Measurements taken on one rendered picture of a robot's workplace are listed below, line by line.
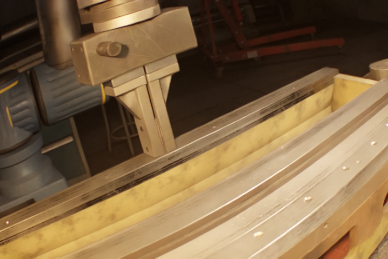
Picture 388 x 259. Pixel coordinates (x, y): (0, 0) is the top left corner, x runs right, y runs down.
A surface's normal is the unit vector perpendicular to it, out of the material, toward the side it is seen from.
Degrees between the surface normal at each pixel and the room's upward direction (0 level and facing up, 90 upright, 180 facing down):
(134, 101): 90
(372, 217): 90
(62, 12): 102
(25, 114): 96
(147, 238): 0
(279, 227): 0
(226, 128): 90
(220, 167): 112
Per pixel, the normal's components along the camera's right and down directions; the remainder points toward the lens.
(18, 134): 0.72, 0.07
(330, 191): -0.23, -0.91
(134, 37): 0.55, 0.16
